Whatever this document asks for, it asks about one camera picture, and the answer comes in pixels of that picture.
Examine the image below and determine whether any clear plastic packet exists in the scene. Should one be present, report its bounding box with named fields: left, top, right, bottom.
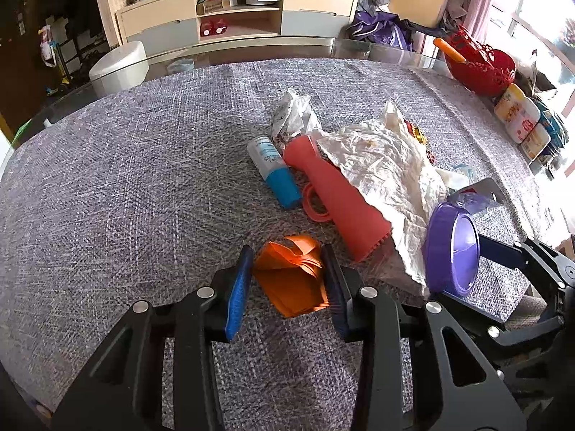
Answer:
left=442, top=164, right=510, bottom=214

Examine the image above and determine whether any orange paper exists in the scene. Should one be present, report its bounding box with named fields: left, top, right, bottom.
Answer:
left=252, top=235, right=325, bottom=319

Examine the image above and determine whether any kids scooter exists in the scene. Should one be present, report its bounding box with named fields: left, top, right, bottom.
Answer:
left=40, top=27, right=73, bottom=88

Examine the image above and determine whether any orange tool handle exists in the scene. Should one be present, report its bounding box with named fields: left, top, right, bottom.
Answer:
left=433, top=37, right=465, bottom=62

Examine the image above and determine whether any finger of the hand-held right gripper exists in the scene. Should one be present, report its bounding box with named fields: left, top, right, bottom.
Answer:
left=424, top=291, right=566, bottom=347
left=477, top=232, right=575, bottom=289

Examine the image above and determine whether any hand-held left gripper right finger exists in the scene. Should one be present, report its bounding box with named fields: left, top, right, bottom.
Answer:
left=320, top=243, right=526, bottom=431

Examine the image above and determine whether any blue packet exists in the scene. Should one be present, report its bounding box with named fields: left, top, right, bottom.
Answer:
left=534, top=99, right=569, bottom=167

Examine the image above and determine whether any red silicone brush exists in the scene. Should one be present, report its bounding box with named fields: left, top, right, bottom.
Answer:
left=283, top=135, right=394, bottom=263

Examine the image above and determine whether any purple round lid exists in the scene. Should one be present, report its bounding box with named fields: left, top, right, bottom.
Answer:
left=422, top=202, right=480, bottom=298

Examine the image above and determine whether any beige grey TV cabinet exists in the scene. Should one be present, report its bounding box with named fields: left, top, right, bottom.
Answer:
left=116, top=0, right=360, bottom=48

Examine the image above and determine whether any red plastic basket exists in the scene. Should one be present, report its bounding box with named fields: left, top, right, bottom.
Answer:
left=442, top=24, right=516, bottom=97

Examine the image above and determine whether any large crumpled white paper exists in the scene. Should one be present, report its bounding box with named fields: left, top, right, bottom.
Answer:
left=314, top=101, right=450, bottom=297

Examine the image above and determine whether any grey woven tablecloth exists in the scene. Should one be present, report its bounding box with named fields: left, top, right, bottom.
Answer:
left=0, top=56, right=558, bottom=431

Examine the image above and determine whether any window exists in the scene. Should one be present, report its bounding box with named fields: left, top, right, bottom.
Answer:
left=492, top=0, right=575, bottom=113

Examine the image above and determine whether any white rice cooker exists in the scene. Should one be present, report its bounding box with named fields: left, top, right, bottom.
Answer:
left=88, top=40, right=150, bottom=98

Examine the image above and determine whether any blue and white bottle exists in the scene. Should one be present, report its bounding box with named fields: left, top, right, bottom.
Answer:
left=247, top=136, right=302, bottom=209

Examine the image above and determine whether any beige woven screen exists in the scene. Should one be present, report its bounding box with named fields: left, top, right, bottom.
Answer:
left=92, top=0, right=131, bottom=48

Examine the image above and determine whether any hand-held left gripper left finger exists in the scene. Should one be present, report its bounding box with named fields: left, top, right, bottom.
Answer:
left=51, top=245, right=254, bottom=431

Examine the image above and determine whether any white wrapper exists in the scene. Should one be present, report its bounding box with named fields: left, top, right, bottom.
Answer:
left=270, top=89, right=322, bottom=144

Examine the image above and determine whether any purple cloth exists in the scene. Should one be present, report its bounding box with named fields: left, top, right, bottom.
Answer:
left=348, top=11, right=432, bottom=52

